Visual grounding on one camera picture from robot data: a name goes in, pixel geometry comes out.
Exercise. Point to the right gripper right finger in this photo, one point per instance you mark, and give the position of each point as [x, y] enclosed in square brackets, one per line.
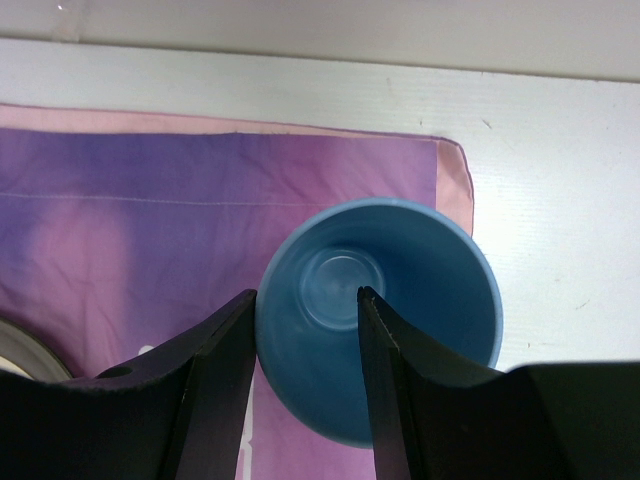
[435, 414]

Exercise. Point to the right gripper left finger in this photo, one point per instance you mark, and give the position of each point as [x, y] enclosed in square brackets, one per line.
[175, 412]

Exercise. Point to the light blue plastic cup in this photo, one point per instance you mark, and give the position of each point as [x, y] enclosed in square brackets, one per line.
[422, 272]

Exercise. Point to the dark rimmed cream plate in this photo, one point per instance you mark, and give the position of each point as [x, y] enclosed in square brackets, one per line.
[25, 355]

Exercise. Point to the purple Elsa cloth placemat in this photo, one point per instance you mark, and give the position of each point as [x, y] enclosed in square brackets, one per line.
[121, 230]

